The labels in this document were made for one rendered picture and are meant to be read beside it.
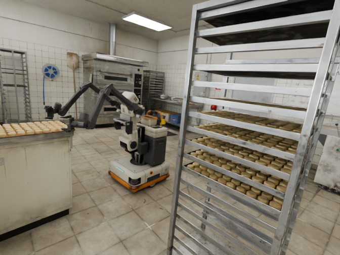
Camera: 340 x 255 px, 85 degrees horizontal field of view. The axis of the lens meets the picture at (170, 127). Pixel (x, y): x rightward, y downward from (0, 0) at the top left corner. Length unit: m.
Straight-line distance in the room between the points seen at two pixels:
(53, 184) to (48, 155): 0.30
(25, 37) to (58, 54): 0.75
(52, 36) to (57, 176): 4.78
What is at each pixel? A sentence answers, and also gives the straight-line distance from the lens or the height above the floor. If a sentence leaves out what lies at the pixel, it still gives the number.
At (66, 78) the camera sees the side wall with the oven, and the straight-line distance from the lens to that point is 6.29.
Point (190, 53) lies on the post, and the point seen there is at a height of 1.57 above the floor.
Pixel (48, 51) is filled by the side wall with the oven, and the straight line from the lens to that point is 6.24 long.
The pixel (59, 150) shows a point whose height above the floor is 0.72.
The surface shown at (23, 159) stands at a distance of 1.93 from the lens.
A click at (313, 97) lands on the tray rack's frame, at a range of 0.87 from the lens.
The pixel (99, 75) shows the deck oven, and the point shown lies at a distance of 5.46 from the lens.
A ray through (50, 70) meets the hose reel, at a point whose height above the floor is 1.48.
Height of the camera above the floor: 1.39
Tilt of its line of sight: 13 degrees down
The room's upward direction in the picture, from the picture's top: 5 degrees clockwise
